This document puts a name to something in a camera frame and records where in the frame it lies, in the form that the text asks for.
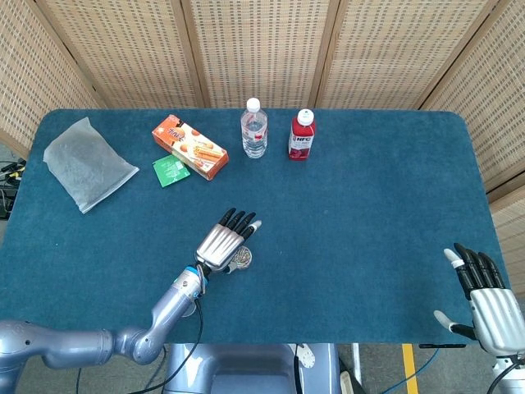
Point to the white table leg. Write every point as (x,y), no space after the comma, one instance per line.
(357,363)

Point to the clear round lid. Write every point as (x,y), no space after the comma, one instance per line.
(189,313)

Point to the clear water bottle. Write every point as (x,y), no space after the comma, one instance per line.
(254,133)

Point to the woven folding screen panel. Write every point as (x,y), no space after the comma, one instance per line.
(402,49)
(28,74)
(258,49)
(492,115)
(123,49)

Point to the white perforated bracket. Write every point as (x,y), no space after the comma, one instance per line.
(305,358)

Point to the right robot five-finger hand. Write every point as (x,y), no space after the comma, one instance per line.
(492,316)

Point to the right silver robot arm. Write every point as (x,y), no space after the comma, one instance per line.
(508,375)

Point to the green square sachet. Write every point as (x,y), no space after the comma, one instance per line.
(170,170)

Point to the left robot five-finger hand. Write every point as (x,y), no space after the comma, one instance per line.
(219,246)

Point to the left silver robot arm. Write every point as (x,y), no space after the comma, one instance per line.
(123,332)

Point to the frosted plastic zip bag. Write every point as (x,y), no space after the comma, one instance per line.
(87,166)

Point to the red NFC juice bottle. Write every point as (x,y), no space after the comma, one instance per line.
(302,137)

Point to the blue table cloth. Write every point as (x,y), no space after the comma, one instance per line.
(328,230)

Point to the orange biscuit carton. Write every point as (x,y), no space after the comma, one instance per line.
(189,146)

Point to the round container of clips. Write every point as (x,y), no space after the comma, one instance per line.
(246,258)

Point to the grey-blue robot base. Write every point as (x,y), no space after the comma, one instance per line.
(246,369)

